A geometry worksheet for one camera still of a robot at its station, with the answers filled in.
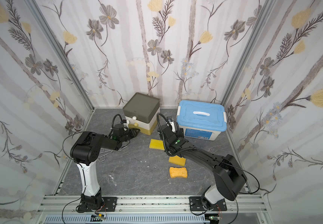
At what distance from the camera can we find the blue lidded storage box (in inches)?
35.3

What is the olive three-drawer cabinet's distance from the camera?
928 mm

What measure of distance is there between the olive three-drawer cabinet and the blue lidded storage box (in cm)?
19
